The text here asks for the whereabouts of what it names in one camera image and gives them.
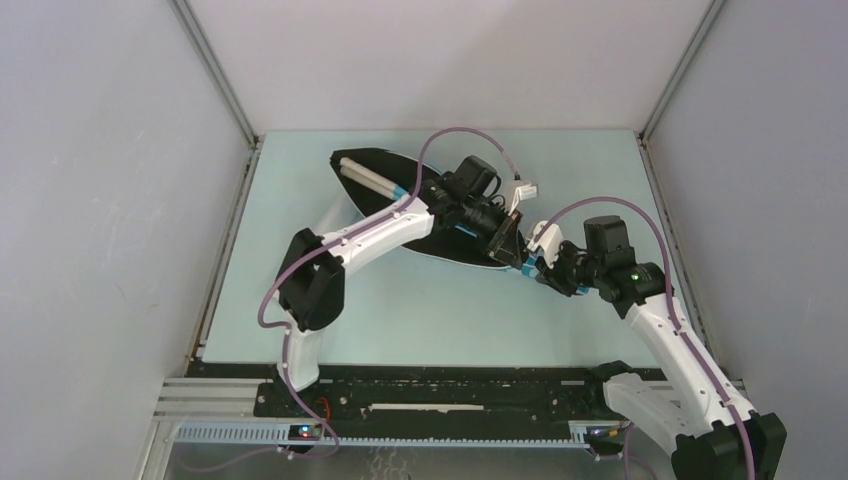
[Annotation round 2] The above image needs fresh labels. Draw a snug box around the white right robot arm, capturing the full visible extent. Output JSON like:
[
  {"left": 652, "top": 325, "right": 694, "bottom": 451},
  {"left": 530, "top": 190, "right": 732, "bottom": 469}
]
[{"left": 527, "top": 215, "right": 787, "bottom": 479}]

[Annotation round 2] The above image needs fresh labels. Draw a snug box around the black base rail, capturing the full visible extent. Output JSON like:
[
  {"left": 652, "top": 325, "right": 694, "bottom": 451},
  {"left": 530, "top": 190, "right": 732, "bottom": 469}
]
[{"left": 253, "top": 361, "right": 633, "bottom": 440}]

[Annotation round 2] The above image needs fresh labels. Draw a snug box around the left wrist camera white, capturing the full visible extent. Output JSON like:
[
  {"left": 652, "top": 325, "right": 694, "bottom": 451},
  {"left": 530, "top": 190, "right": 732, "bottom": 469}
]
[{"left": 504, "top": 180, "right": 538, "bottom": 215}]

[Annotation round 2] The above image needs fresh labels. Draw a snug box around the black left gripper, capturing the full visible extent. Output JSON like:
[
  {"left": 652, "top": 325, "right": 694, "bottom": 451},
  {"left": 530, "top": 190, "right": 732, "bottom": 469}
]
[{"left": 458, "top": 197, "right": 522, "bottom": 269}]

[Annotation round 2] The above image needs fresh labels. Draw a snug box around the aluminium frame post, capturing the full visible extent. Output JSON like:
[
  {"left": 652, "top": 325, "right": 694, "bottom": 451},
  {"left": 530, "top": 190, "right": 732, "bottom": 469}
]
[
  {"left": 638, "top": 0, "right": 728, "bottom": 144},
  {"left": 168, "top": 0, "right": 259, "bottom": 149}
]

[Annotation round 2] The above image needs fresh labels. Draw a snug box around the aluminium frame post right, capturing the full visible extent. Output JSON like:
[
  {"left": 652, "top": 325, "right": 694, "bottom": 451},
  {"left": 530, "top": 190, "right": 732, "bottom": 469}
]
[{"left": 638, "top": 0, "right": 728, "bottom": 144}]

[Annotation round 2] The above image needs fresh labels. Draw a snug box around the grey cable duct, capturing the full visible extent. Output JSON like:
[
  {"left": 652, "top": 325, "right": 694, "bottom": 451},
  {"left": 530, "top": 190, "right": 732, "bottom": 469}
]
[{"left": 173, "top": 422, "right": 589, "bottom": 449}]

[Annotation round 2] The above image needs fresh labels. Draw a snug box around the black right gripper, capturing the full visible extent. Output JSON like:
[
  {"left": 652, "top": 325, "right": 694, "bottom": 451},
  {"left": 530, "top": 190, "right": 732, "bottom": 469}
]
[{"left": 534, "top": 239, "right": 603, "bottom": 297}]

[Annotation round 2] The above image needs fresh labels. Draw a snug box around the aluminium frame post left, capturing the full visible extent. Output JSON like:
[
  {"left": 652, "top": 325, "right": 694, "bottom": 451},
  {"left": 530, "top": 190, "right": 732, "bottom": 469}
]
[{"left": 168, "top": 0, "right": 259, "bottom": 149}]

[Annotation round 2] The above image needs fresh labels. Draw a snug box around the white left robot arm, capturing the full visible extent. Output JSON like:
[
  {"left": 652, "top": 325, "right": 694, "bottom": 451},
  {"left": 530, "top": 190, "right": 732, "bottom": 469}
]
[{"left": 275, "top": 148, "right": 538, "bottom": 417}]

